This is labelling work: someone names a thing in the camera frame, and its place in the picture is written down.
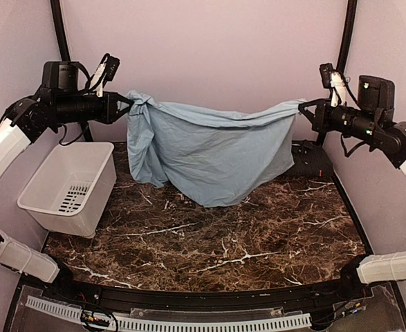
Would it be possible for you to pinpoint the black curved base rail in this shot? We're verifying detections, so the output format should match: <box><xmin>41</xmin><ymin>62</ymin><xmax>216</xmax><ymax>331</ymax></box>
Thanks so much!
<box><xmin>3</xmin><ymin>277</ymin><xmax>406</xmax><ymax>331</ymax></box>

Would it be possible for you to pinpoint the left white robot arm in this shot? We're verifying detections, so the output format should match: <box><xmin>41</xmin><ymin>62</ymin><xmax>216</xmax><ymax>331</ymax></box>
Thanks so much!
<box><xmin>0</xmin><ymin>98</ymin><xmax>116</xmax><ymax>302</ymax></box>

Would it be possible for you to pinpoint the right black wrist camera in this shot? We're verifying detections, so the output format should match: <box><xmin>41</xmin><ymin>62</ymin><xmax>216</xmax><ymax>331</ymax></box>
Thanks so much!
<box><xmin>358</xmin><ymin>75</ymin><xmax>395</xmax><ymax>113</ymax></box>

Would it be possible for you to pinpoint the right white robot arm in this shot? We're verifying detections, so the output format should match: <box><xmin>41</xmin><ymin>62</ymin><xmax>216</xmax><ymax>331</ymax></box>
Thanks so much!
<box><xmin>298</xmin><ymin>99</ymin><xmax>406</xmax><ymax>300</ymax></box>

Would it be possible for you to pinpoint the left black frame post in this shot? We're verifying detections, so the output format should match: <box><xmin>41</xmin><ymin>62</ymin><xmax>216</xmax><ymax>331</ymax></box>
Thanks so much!
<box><xmin>50</xmin><ymin>0</ymin><xmax>93</xmax><ymax>142</ymax></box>

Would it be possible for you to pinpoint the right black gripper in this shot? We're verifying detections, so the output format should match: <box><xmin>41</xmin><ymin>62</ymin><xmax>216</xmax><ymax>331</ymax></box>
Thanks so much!
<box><xmin>299</xmin><ymin>98</ymin><xmax>379</xmax><ymax>142</ymax></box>

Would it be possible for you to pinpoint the black frame post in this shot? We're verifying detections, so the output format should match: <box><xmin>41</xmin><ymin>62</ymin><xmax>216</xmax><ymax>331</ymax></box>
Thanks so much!
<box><xmin>50</xmin><ymin>0</ymin><xmax>93</xmax><ymax>142</ymax></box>
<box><xmin>337</xmin><ymin>0</ymin><xmax>358</xmax><ymax>73</ymax></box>

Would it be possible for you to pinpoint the white plastic laundry bin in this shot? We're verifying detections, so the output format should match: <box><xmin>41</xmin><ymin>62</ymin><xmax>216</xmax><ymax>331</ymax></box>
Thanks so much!
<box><xmin>17</xmin><ymin>142</ymin><xmax>116</xmax><ymax>238</ymax></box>

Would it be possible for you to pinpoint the light blue garment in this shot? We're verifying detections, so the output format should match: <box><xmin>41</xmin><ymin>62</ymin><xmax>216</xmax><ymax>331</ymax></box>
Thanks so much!
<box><xmin>127</xmin><ymin>90</ymin><xmax>301</xmax><ymax>208</ymax></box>

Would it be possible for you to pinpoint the black pinstriped shirt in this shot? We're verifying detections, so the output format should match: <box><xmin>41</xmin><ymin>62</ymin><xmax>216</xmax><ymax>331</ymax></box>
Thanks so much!
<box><xmin>283</xmin><ymin>140</ymin><xmax>334</xmax><ymax>177</ymax></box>

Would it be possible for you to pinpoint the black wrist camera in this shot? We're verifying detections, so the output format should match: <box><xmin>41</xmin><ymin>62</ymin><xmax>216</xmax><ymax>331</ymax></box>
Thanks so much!
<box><xmin>41</xmin><ymin>62</ymin><xmax>80</xmax><ymax>92</ymax></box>
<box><xmin>358</xmin><ymin>75</ymin><xmax>395</xmax><ymax>113</ymax></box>

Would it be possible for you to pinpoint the right black frame post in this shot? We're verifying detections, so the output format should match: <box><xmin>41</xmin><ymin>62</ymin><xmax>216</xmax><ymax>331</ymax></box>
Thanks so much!
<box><xmin>337</xmin><ymin>0</ymin><xmax>358</xmax><ymax>73</ymax></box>

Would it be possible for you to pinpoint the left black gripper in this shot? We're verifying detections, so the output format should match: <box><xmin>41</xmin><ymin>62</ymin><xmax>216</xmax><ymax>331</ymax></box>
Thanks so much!
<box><xmin>54</xmin><ymin>89</ymin><xmax>134</xmax><ymax>123</ymax></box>

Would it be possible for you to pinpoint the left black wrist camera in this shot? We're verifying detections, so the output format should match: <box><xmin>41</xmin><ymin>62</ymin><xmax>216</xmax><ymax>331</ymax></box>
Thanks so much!
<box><xmin>41</xmin><ymin>62</ymin><xmax>80</xmax><ymax>92</ymax></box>

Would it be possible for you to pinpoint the white slotted cable duct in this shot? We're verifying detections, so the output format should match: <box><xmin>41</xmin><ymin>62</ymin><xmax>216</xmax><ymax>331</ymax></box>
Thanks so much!
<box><xmin>26</xmin><ymin>295</ymin><xmax>312</xmax><ymax>331</ymax></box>

